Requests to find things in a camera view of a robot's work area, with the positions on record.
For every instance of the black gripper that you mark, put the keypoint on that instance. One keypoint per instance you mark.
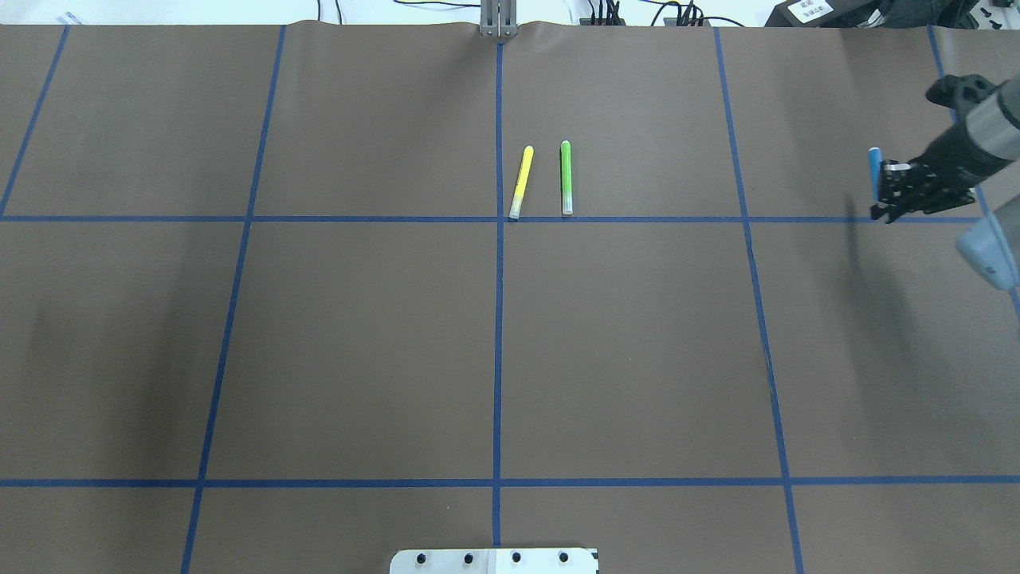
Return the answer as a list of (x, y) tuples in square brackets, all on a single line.
[(951, 162)]

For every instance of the blue highlighter marker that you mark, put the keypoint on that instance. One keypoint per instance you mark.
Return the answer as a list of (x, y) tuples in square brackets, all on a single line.
[(875, 160)]

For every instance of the green highlighter marker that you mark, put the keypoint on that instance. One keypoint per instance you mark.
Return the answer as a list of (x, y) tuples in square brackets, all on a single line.
[(566, 179)]

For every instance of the white pedestal column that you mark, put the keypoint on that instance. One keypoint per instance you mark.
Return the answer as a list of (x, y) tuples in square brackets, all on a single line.
[(537, 559)]

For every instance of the aluminium frame post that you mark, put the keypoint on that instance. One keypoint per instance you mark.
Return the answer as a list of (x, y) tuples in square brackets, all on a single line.
[(498, 19)]

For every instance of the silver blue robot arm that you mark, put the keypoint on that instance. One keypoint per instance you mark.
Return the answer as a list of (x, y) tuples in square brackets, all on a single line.
[(990, 246)]

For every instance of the black orange usb hub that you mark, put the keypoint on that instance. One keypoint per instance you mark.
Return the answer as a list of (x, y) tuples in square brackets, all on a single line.
[(601, 13)]

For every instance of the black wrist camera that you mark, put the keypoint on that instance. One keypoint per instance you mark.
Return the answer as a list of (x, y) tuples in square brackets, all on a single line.
[(960, 94)]

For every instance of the yellow highlighter marker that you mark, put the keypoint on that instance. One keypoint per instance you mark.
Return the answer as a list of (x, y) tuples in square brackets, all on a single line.
[(521, 182)]

